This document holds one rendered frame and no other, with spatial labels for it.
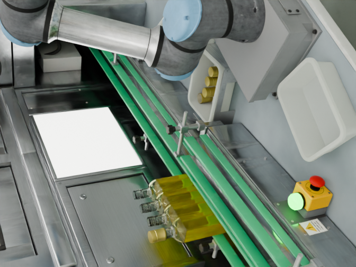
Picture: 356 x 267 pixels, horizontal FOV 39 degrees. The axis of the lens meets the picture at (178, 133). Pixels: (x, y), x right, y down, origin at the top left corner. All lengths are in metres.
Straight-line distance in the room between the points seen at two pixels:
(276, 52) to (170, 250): 0.67
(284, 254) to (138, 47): 0.64
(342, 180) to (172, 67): 0.53
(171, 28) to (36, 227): 0.75
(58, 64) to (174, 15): 1.23
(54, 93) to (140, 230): 0.92
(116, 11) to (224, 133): 0.91
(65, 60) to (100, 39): 1.09
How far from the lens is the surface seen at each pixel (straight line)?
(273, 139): 1.54
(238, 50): 1.46
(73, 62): 2.46
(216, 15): 1.30
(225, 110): 1.68
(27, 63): 2.28
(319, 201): 1.35
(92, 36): 1.36
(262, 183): 1.44
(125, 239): 1.59
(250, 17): 1.34
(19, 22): 1.35
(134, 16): 2.32
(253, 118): 1.62
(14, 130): 2.02
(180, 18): 1.27
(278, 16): 1.31
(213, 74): 1.68
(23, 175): 1.84
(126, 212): 1.67
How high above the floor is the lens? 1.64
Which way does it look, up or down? 25 degrees down
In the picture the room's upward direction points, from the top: 98 degrees counter-clockwise
